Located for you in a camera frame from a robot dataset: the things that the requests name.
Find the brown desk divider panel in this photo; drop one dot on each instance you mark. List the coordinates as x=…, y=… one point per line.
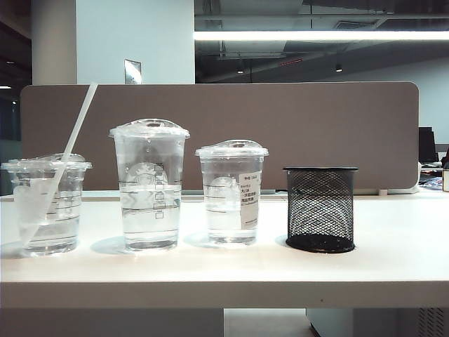
x=315, y=133

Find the white vented cabinet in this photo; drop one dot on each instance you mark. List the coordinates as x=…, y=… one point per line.
x=386, y=323

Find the silver wall sign plate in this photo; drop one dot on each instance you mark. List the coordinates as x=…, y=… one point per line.
x=132, y=72

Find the white divider foot bracket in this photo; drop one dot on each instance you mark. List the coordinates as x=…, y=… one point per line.
x=383, y=192

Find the white drinking straw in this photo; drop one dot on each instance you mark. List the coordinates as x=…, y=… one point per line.
x=75, y=130

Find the dark desk front panel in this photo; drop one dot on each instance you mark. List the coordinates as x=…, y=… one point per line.
x=105, y=323

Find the small clear plastic cup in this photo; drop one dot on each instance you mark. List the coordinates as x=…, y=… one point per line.
x=52, y=224

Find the beige box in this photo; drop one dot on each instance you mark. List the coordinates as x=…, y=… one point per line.
x=445, y=179

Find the black mesh pen holder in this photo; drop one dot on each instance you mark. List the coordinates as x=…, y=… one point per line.
x=321, y=242

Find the tall clear plastic cup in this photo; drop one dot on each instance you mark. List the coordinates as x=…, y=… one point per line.
x=151, y=196

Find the black computer monitor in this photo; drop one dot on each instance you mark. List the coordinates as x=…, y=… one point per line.
x=427, y=144

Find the medium labelled clear plastic cup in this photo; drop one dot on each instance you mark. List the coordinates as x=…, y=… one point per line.
x=228, y=196

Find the long ceiling light strip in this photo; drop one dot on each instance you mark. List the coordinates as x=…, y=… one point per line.
x=315, y=35

